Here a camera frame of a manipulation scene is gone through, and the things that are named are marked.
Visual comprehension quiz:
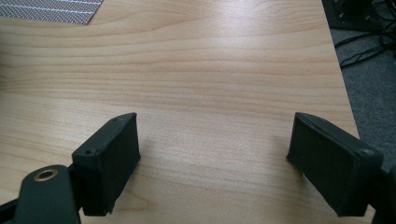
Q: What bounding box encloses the grey checked cloth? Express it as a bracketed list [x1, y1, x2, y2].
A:
[0, 0, 105, 25]

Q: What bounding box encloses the black cable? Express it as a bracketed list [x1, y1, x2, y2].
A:
[333, 18, 396, 70]

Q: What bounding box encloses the black equipment base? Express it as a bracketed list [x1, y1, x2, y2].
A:
[321, 0, 396, 32]

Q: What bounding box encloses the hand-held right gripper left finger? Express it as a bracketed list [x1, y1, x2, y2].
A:
[71, 112, 142, 217]

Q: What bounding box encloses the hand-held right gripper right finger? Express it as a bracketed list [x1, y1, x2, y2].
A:
[286, 111, 385, 217]

